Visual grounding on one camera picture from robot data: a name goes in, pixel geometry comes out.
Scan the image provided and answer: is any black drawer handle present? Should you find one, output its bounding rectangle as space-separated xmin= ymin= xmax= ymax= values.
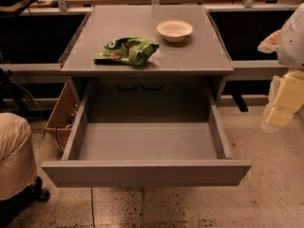
xmin=117 ymin=83 xmax=138 ymax=91
xmin=142 ymin=83 xmax=162 ymax=91

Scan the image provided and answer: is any green rice chip bag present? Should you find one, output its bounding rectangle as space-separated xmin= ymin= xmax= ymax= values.
xmin=94 ymin=37 xmax=159 ymax=66

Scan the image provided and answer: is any black shoe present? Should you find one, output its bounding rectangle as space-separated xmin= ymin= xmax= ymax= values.
xmin=32 ymin=177 xmax=50 ymax=202

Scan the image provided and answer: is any grey cabinet with drawers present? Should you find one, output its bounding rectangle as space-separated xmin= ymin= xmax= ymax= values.
xmin=57 ymin=5 xmax=235 ymax=125

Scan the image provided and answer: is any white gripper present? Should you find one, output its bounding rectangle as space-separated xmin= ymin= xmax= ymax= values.
xmin=261 ymin=70 xmax=304 ymax=133

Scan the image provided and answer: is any black left drawer handle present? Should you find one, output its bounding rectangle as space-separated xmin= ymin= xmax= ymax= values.
xmin=117 ymin=83 xmax=138 ymax=91

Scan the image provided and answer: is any grey open top drawer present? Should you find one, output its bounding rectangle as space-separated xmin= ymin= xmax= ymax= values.
xmin=41 ymin=77 xmax=253 ymax=189

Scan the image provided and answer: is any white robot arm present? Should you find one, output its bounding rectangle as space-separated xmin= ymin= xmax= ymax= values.
xmin=257 ymin=4 xmax=304 ymax=133

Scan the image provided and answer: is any brown cardboard box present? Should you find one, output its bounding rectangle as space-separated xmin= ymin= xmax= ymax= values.
xmin=46 ymin=83 xmax=78 ymax=151

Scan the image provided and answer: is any black right drawer handle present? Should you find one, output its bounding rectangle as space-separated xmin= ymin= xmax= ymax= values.
xmin=142 ymin=83 xmax=162 ymax=91

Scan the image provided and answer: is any white paper bowl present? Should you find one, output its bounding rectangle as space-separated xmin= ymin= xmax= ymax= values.
xmin=157 ymin=20 xmax=193 ymax=43

